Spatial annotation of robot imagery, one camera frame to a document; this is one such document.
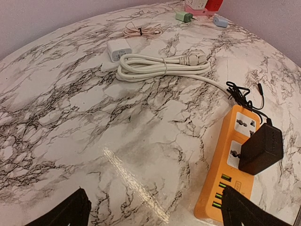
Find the white usb charger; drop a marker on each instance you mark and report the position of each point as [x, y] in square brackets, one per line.
[117, 48]

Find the pink triangular power strip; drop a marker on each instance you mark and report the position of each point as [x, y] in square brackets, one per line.
[203, 12]

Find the red cube socket adapter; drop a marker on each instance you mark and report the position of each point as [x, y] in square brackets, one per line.
[213, 5]

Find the orange power strip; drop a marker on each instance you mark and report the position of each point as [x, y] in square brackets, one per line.
[237, 127]

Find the black adapter with cable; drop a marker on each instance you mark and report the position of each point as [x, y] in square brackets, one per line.
[264, 147]

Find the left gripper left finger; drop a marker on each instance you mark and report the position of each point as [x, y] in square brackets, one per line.
[73, 211]

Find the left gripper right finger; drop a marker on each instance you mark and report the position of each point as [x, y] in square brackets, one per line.
[237, 210]

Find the white travel adapter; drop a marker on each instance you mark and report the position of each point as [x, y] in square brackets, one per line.
[196, 4]

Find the green plug adapter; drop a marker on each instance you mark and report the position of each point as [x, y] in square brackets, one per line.
[184, 16]

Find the light blue plug adapter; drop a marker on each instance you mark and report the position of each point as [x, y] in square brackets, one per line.
[220, 22]

